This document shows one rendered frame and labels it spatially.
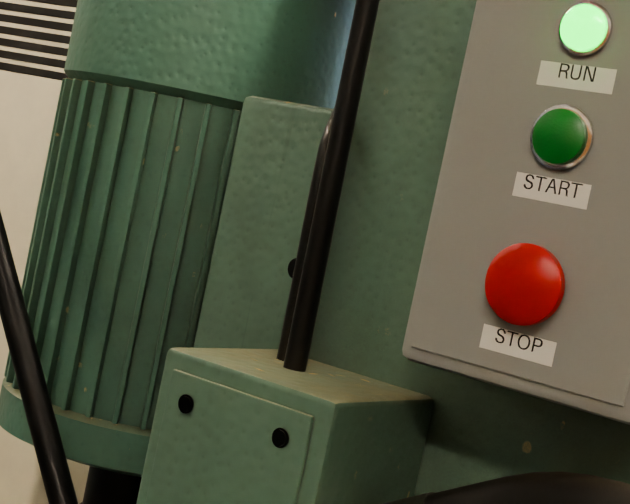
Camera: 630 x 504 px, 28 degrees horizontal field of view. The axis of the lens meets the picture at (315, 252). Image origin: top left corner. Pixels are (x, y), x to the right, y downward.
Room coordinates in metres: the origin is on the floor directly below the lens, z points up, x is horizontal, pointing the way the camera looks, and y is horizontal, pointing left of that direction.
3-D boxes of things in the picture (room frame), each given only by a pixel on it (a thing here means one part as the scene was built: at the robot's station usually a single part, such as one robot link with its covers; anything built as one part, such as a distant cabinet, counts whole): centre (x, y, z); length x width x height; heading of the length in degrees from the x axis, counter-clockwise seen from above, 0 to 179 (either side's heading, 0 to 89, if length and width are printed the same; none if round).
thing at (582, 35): (0.46, -0.08, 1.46); 0.02 x 0.01 x 0.02; 55
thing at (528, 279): (0.46, -0.08, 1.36); 0.03 x 0.01 x 0.03; 55
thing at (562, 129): (0.46, -0.08, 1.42); 0.02 x 0.01 x 0.02; 55
